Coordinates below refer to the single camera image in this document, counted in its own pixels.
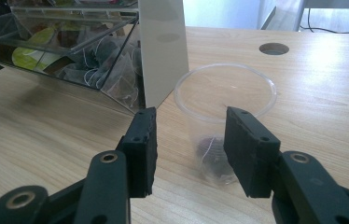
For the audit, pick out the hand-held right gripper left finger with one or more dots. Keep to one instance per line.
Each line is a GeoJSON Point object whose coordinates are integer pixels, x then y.
{"type": "Point", "coordinates": [141, 152]}

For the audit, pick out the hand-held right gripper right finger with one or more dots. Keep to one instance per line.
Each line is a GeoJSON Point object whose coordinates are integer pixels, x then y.
{"type": "Point", "coordinates": [250, 155]}

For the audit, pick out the dark pyramid tea bag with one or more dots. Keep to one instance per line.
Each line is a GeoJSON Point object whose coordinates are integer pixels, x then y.
{"type": "Point", "coordinates": [210, 152]}

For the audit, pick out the clear plastic cup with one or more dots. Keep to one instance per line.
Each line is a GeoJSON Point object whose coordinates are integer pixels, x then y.
{"type": "Point", "coordinates": [219, 90]}

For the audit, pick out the clear acrylic tea organizer box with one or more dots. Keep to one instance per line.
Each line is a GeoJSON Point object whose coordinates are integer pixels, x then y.
{"type": "Point", "coordinates": [163, 46]}

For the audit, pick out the pile of pyramid tea bags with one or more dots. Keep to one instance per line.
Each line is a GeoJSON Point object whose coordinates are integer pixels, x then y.
{"type": "Point", "coordinates": [113, 71]}

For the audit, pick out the stack of green tea packets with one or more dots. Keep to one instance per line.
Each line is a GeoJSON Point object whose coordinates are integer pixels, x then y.
{"type": "Point", "coordinates": [28, 57]}

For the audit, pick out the white metal frame desk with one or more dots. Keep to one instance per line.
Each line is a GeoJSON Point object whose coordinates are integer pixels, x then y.
{"type": "Point", "coordinates": [334, 3]}

